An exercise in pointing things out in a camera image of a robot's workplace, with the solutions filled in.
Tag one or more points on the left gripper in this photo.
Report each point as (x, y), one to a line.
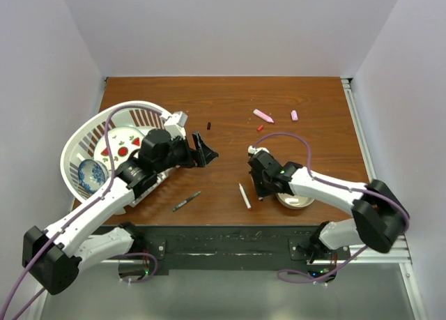
(198, 158)

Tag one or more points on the pink highlighter cap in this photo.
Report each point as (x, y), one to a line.
(294, 115)

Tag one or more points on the black mounting base plate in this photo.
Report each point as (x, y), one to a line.
(231, 248)

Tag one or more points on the watermelon pattern plate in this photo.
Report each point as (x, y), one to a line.
(123, 141)

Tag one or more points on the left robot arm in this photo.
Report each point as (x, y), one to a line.
(56, 255)

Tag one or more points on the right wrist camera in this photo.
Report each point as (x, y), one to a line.
(252, 150)

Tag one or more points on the blue patterned bowl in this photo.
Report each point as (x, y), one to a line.
(92, 175)

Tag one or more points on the beige bowl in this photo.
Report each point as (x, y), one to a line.
(294, 202)

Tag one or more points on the white marker red tip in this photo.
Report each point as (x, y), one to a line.
(245, 197)

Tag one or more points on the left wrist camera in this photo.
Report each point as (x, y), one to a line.
(175, 124)

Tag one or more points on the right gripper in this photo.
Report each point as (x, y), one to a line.
(260, 192)

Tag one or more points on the pink highlighter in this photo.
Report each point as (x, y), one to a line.
(263, 116)

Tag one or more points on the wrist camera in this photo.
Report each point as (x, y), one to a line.
(175, 124)
(252, 150)

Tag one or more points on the white laundry basket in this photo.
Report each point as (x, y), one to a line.
(142, 115)

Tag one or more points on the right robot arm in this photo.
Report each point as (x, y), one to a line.
(377, 218)

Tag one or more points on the green pen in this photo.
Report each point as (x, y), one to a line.
(185, 201)

